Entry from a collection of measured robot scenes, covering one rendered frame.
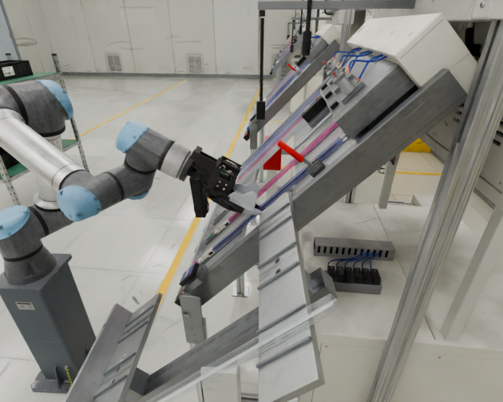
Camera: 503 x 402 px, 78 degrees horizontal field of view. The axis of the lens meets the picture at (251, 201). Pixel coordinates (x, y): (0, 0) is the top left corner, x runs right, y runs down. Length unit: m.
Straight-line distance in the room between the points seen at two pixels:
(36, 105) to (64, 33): 10.29
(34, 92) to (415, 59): 0.89
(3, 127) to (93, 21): 9.94
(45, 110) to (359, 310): 1.01
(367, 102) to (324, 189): 0.17
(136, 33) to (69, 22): 1.88
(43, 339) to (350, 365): 1.10
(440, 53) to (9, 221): 1.18
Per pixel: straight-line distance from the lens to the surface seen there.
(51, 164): 0.79
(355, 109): 0.61
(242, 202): 0.72
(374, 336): 0.91
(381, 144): 0.60
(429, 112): 0.60
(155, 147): 0.71
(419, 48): 0.60
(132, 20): 10.27
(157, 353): 1.64
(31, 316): 1.41
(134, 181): 0.76
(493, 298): 1.17
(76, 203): 0.70
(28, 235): 1.25
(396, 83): 0.62
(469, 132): 0.60
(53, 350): 1.53
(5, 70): 3.10
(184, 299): 0.78
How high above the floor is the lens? 1.30
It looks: 29 degrees down
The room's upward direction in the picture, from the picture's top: straight up
